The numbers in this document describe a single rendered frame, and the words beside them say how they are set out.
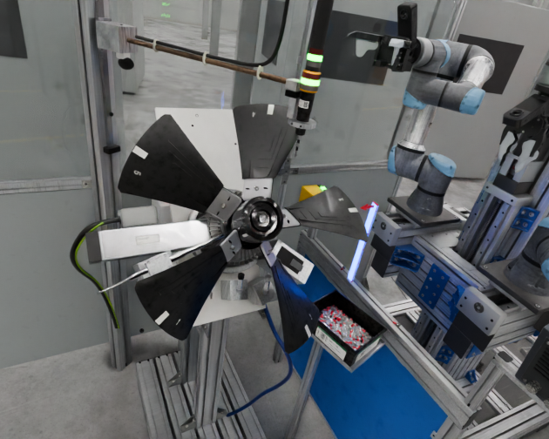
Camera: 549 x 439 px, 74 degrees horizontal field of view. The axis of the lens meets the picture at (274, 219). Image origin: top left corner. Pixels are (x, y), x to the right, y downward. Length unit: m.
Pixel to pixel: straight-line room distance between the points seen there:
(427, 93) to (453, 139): 4.06
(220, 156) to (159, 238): 0.38
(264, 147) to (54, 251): 1.07
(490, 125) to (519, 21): 1.18
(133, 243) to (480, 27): 4.54
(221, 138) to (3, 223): 0.91
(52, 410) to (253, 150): 1.52
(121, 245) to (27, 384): 1.30
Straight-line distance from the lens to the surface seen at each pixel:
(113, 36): 1.23
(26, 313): 1.99
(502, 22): 5.17
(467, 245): 1.68
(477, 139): 5.52
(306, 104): 0.91
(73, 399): 2.10
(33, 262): 1.82
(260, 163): 1.04
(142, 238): 1.02
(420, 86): 1.25
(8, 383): 2.24
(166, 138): 0.94
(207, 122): 1.28
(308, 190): 1.50
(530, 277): 1.42
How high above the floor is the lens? 1.70
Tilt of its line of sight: 30 degrees down
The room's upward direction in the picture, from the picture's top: 10 degrees clockwise
